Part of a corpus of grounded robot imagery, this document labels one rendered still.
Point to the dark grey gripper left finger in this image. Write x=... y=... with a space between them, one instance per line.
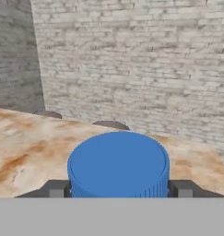
x=52 y=186

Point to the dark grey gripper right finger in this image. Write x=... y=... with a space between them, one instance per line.
x=184 y=186

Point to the blue-capped mayonnaise jar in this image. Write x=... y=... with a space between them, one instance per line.
x=118 y=166

